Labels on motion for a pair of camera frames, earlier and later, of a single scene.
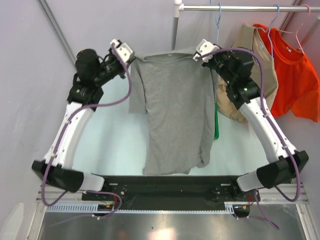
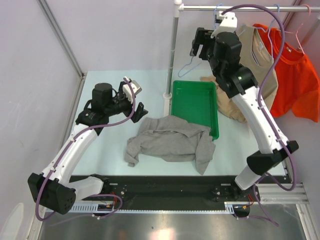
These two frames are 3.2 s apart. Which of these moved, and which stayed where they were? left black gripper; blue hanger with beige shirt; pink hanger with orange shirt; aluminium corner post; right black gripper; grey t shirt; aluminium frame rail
Moved: right black gripper; left black gripper; grey t shirt
Stayed: pink hanger with orange shirt; aluminium corner post; blue hanger with beige shirt; aluminium frame rail
